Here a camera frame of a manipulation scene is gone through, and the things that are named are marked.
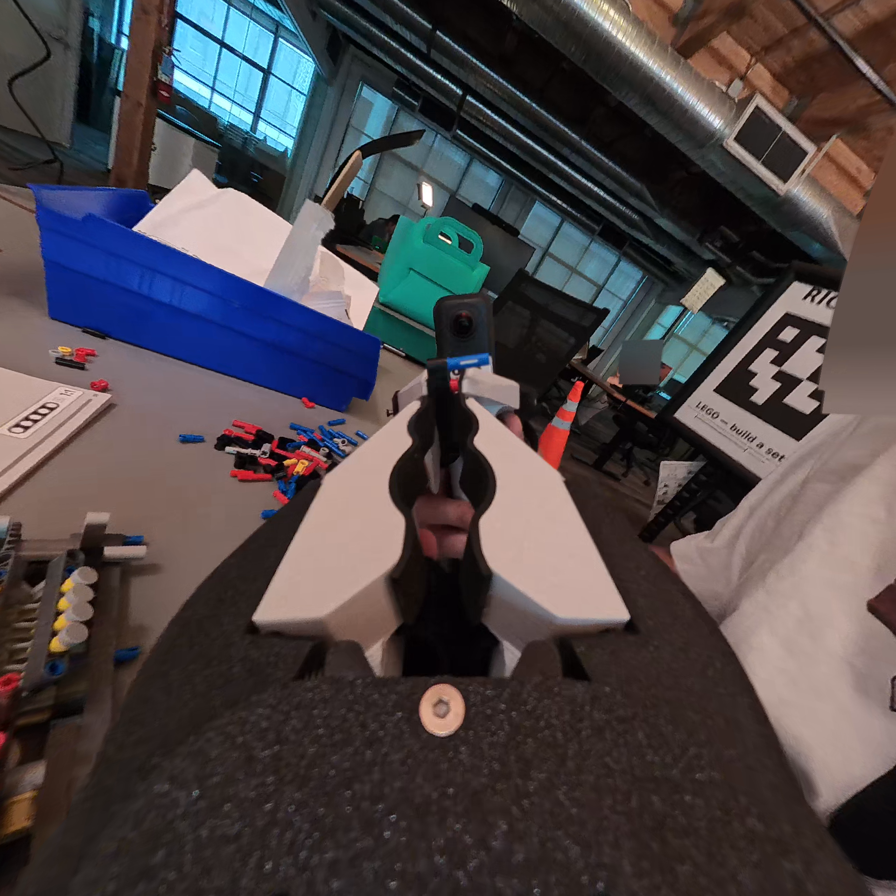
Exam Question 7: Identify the grid pane window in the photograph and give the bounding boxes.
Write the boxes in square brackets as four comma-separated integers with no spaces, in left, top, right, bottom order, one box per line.
[171,0,317,161]

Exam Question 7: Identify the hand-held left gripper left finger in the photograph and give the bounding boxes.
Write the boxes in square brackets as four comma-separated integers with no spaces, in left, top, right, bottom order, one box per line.
[252,398,438,662]

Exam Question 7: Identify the white cabinet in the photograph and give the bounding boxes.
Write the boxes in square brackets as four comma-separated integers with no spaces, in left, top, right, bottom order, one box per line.
[150,115,221,184]

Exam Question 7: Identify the silver ventilation duct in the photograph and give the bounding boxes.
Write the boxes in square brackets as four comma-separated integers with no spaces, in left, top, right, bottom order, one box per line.
[490,0,865,235]

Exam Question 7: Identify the dark green mat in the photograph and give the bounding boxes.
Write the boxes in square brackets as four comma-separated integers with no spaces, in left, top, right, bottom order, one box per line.
[363,307,441,364]

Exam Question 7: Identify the white ceiling vent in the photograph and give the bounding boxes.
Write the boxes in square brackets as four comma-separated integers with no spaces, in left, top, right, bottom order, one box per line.
[723,93,819,196]

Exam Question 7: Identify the printed paper sheet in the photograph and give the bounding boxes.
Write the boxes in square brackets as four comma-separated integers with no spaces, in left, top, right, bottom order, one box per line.
[647,458,708,522]

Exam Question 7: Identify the teal felt bag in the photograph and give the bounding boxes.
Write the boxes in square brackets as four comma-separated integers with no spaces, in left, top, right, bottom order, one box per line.
[377,216,491,330]

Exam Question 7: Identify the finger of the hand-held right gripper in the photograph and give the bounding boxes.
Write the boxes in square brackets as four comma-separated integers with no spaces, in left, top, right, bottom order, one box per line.
[388,371,429,417]
[462,370,523,422]

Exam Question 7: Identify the black lego beam blue pins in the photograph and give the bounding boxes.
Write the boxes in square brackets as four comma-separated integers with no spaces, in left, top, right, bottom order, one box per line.
[426,352,492,449]

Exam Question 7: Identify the curved black and wood stand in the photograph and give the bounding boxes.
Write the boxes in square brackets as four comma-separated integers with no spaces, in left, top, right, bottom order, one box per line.
[321,128,427,212]

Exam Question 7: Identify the black mesh office chair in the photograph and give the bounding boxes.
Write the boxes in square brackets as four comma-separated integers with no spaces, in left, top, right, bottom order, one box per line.
[490,269,611,421]

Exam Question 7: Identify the lego instruction booklet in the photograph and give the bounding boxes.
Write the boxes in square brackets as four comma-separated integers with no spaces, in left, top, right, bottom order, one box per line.
[0,367,113,499]

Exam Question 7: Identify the crumpled white paper bags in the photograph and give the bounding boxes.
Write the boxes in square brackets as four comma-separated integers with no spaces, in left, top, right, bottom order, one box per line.
[132,168,380,330]

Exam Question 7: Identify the person's right hand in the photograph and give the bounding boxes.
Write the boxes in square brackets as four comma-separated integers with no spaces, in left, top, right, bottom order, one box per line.
[413,493,480,561]

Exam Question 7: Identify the grey lego chassis assembly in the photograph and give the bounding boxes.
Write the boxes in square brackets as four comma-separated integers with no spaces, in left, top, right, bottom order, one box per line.
[0,511,149,844]

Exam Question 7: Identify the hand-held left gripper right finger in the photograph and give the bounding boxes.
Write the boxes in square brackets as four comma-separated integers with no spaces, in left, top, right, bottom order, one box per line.
[455,395,632,679]

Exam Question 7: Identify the blue plastic bin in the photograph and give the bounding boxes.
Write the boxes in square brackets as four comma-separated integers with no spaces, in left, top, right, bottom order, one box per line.
[28,183,383,414]

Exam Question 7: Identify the wall calendar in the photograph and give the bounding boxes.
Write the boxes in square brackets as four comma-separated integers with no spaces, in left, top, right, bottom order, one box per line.
[680,266,727,314]

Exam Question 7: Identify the orange traffic cone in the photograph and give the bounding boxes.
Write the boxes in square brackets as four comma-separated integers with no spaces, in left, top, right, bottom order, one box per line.
[536,379,586,471]

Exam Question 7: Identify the black and white marker sign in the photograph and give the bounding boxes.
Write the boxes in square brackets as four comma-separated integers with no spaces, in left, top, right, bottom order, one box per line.
[671,276,841,483]

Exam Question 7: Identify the pile of lego pins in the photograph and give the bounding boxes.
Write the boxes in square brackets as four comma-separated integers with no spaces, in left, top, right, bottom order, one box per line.
[210,416,371,520]

